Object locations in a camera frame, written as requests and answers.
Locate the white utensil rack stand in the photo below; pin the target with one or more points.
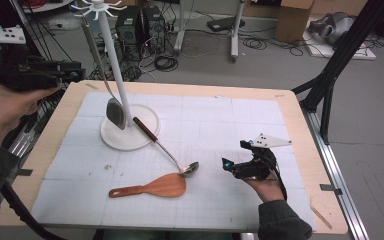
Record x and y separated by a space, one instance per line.
113 56

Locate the white round table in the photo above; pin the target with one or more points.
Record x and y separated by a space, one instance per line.
50 6

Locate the grey bag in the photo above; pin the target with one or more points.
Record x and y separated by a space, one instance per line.
333 28

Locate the white grid mat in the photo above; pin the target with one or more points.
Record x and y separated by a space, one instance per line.
230 133

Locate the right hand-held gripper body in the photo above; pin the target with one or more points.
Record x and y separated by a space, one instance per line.
256 170

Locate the black flat box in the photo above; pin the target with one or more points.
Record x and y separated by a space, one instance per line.
225 24

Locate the wooden rice paddle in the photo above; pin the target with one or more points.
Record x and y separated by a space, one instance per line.
170 185

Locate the person's right hand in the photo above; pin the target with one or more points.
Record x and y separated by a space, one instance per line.
268 190

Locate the person's left hand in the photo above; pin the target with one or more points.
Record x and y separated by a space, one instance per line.
0 110

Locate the white metal stand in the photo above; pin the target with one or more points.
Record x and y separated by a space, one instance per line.
235 33

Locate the aluminium rail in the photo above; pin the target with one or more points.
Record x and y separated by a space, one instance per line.
340 203
23 143

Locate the cardboard box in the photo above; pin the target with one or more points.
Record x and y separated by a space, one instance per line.
291 21

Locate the steel spatula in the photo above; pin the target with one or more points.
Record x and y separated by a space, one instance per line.
116 113

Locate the black metal frame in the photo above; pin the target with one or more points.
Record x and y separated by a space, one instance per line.
13 13
346 43

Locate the black computer tower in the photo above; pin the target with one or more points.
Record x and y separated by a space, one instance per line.
154 28
128 28

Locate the white floor board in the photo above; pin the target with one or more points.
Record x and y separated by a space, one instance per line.
326 50

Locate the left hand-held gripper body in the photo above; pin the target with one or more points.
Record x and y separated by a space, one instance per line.
20 75

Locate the grey metal bracket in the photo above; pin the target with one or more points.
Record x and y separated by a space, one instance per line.
330 189
25 172

